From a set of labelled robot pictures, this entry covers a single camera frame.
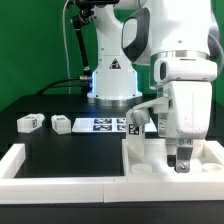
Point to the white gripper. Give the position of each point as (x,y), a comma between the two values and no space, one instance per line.
(186,82)

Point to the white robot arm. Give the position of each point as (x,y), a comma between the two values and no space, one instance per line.
(177,40)

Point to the white square table top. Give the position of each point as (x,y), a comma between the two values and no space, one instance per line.
(207,156)

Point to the white fiducial marker sheet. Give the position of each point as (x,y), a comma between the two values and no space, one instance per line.
(88,125)

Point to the white U-shaped fence wall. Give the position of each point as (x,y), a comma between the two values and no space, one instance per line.
(154,180)

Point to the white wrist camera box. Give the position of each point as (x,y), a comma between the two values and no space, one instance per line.
(139,115)

